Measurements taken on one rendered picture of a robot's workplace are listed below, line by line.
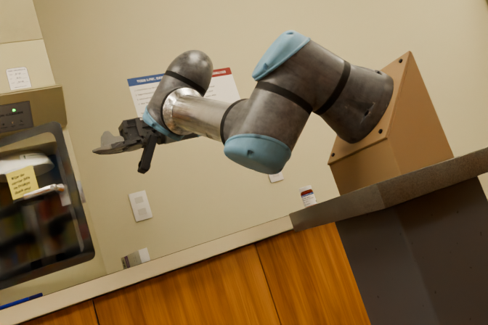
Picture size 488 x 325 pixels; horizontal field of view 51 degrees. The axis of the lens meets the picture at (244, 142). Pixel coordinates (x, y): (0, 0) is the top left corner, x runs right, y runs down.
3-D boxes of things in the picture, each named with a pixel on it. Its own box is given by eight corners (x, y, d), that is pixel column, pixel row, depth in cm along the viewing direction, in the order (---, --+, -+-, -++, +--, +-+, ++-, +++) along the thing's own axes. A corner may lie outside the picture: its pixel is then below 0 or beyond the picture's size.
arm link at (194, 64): (185, 27, 126) (186, 70, 174) (164, 66, 125) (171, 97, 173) (226, 49, 127) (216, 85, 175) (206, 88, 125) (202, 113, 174)
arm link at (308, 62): (353, 52, 92) (290, 14, 90) (322, 117, 91) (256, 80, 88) (327, 62, 104) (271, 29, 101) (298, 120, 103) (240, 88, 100)
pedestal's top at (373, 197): (529, 157, 88) (519, 136, 89) (385, 208, 76) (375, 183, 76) (412, 191, 117) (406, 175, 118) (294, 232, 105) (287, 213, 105)
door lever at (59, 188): (33, 202, 138) (30, 193, 138) (65, 191, 138) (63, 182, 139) (23, 202, 133) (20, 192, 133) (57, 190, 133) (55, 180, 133)
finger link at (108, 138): (88, 136, 146) (119, 130, 151) (94, 155, 145) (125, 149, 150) (89, 133, 144) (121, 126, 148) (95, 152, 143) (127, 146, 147)
